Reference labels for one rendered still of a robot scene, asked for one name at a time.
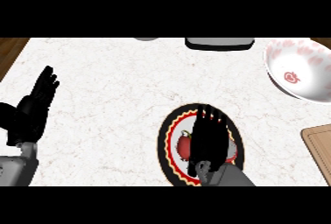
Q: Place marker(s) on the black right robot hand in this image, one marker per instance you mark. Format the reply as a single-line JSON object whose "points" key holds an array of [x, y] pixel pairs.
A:
{"points": [[210, 141]]}

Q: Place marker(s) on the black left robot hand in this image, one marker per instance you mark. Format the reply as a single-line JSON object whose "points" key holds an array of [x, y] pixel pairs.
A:
{"points": [[32, 112]]}

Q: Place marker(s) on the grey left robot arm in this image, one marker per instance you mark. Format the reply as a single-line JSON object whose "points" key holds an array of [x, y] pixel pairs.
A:
{"points": [[16, 166]]}

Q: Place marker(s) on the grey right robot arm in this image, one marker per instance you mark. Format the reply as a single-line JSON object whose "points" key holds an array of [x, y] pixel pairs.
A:
{"points": [[223, 175]]}

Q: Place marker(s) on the red bell pepper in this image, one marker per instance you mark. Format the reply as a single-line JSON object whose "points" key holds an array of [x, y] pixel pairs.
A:
{"points": [[183, 145]]}

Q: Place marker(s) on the black rimmed patterned plate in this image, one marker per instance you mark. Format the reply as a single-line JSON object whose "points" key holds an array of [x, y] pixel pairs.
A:
{"points": [[170, 145]]}

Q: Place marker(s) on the white bowl with pink print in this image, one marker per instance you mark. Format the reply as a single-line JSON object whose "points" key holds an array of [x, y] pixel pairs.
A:
{"points": [[301, 70]]}

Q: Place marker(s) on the tan wooden cutting board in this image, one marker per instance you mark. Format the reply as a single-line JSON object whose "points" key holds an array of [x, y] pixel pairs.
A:
{"points": [[318, 151]]}

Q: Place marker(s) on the grey and black appliance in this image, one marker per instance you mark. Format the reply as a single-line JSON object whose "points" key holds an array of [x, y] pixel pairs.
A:
{"points": [[219, 43]]}

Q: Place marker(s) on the grey rounded object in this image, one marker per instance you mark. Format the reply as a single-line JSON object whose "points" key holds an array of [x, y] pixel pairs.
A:
{"points": [[146, 38]]}

